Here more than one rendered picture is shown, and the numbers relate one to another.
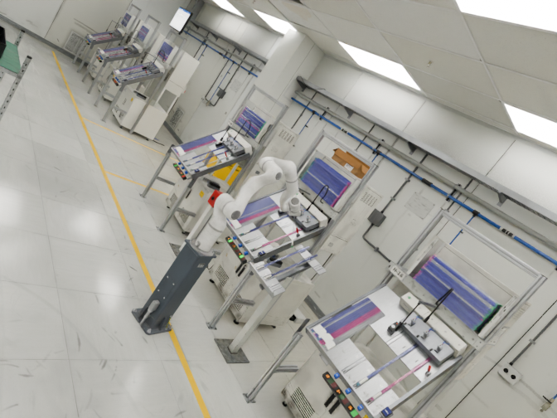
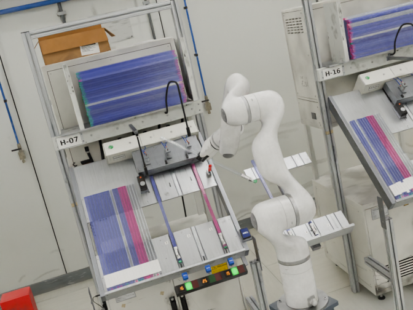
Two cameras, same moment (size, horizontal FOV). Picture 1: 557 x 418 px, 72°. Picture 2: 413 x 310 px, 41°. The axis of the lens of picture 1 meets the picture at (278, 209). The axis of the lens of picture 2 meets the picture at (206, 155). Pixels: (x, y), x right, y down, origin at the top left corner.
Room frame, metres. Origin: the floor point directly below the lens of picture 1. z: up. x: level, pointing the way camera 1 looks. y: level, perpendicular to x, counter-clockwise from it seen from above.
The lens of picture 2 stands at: (1.68, 1.94, 1.78)
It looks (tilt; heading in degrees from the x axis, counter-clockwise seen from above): 14 degrees down; 305
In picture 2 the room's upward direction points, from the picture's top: 13 degrees counter-clockwise
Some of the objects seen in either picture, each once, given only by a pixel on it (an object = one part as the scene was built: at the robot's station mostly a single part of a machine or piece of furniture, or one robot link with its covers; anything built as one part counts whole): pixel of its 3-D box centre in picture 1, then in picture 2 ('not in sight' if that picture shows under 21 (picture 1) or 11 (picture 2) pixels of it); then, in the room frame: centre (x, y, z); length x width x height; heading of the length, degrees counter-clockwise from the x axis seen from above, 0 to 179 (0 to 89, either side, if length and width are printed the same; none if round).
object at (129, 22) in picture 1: (120, 46); not in sight; (8.91, 5.22, 0.95); 1.37 x 0.82 x 1.90; 136
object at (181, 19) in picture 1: (182, 21); not in sight; (6.79, 3.23, 2.10); 0.58 x 0.14 x 0.41; 46
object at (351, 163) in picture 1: (355, 162); (92, 35); (3.81, -0.35, 1.82); 0.68 x 0.30 x 0.20; 46
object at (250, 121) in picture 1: (234, 165); not in sight; (4.67, 0.76, 0.95); 1.35 x 0.82 x 1.90; 136
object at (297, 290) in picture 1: (259, 280); (171, 293); (3.65, -0.27, 0.31); 0.70 x 0.65 x 0.62; 46
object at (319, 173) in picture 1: (326, 182); (131, 87); (3.52, -0.22, 1.52); 0.51 x 0.13 x 0.27; 46
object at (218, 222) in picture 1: (222, 211); (279, 230); (2.56, 0.31, 1.00); 0.19 x 0.12 x 0.24; 47
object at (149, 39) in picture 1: (135, 62); not in sight; (7.90, 4.18, 0.95); 1.37 x 0.82 x 1.90; 136
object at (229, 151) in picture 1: (209, 179); not in sight; (4.52, 0.89, 0.66); 1.01 x 0.73 x 1.31; 136
